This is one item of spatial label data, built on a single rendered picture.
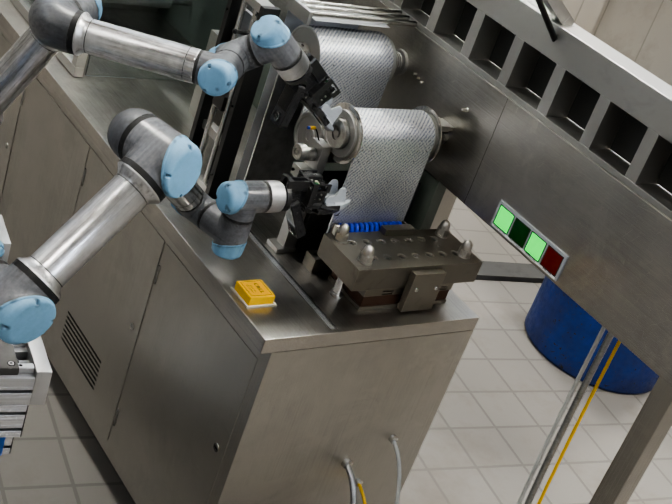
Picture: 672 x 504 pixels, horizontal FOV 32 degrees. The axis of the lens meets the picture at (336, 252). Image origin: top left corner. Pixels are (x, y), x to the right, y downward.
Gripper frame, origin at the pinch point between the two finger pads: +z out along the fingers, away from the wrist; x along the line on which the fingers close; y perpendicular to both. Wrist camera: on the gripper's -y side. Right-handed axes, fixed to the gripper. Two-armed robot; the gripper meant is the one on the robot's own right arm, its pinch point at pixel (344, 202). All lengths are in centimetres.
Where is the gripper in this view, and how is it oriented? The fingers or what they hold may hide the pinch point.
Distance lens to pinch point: 287.6
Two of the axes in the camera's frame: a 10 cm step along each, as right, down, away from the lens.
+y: 3.1, -8.3, -4.6
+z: 8.0, -0.4, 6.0
